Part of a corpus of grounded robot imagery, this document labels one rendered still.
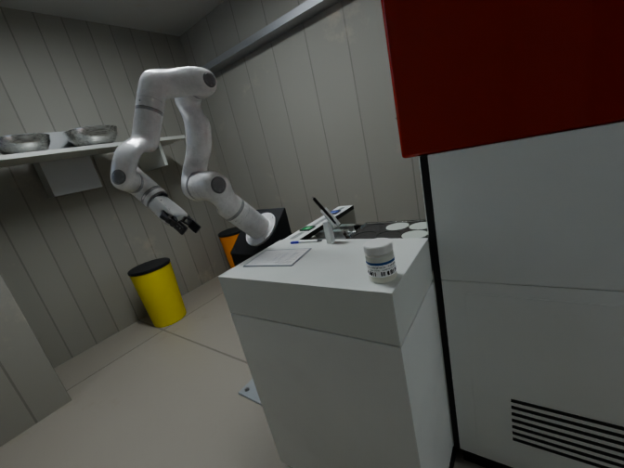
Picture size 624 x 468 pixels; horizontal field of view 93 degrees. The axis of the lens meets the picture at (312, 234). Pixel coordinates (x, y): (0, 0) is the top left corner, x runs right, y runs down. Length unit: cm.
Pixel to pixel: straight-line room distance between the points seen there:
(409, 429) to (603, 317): 57
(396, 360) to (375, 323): 11
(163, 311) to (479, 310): 276
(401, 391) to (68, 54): 373
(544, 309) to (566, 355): 15
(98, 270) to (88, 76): 185
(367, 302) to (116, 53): 370
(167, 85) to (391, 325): 109
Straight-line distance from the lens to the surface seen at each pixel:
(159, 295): 317
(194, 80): 129
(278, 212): 149
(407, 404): 91
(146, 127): 122
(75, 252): 348
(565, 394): 124
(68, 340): 359
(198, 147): 130
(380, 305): 73
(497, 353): 117
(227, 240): 364
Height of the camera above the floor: 131
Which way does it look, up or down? 16 degrees down
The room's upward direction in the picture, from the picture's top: 13 degrees counter-clockwise
